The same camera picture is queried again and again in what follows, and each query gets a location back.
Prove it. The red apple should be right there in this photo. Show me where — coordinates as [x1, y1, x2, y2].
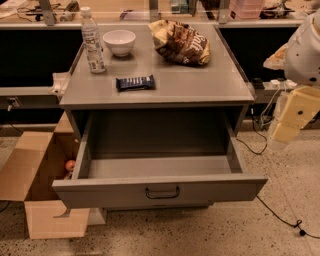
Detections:
[65, 160, 75, 172]

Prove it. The clear plastic water bottle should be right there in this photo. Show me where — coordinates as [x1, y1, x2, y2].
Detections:
[80, 7, 106, 74]

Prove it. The blue candy bar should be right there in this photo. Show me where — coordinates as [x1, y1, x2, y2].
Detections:
[116, 75, 155, 92]

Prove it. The white ceramic bowl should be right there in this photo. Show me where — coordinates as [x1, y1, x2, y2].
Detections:
[103, 30, 136, 57]

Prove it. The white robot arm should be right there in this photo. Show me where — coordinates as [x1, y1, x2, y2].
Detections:
[263, 9, 320, 150]

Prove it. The pink plastic container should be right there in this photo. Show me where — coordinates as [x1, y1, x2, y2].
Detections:
[229, 0, 264, 19]

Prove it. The white power strip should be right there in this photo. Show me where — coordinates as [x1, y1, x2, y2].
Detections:
[269, 79, 297, 90]

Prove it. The open cardboard box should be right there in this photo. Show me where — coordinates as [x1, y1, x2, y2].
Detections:
[0, 115, 107, 239]

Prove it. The grey top drawer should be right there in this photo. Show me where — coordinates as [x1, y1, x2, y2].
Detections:
[53, 109, 267, 210]

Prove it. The grey drawer cabinet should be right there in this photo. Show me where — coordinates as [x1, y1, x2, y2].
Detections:
[59, 22, 256, 218]

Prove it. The brown chip bag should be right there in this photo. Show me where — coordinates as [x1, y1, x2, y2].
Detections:
[148, 20, 210, 66]

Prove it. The black floor cable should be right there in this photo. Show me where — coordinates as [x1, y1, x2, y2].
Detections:
[255, 195, 320, 240]

